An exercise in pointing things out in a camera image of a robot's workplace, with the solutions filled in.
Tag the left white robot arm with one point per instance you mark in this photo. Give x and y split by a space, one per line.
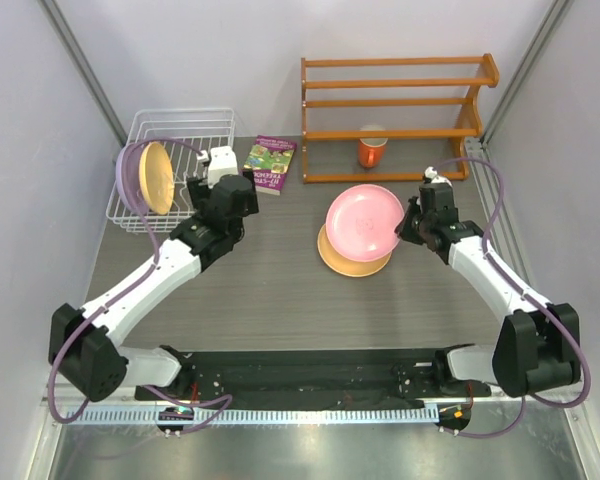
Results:
86 344

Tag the purple paperback book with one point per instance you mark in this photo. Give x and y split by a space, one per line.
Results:
269 159

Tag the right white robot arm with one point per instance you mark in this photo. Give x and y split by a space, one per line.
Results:
536 347

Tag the pink plate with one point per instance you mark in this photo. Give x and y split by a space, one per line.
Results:
361 221

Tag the white slotted cable duct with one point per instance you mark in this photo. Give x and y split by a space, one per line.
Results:
163 415

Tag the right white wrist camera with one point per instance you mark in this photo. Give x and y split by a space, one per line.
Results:
432 176

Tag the lilac plate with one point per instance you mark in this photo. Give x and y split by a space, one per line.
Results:
127 179

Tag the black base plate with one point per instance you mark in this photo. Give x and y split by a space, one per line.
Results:
322 380

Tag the yellow plate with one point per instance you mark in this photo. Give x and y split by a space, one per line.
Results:
156 178
344 266

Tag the orange mug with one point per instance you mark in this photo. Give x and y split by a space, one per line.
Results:
371 151

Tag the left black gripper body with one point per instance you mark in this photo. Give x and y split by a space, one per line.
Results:
200 193

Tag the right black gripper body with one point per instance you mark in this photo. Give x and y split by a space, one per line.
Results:
425 222

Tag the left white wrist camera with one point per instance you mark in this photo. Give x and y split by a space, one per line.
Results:
213 165

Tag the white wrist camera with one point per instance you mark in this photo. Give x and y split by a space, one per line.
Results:
432 176
213 165

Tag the orange wooden shelf rack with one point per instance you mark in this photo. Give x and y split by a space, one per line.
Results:
467 124

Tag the white wire dish rack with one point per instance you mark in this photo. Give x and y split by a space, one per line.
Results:
182 132

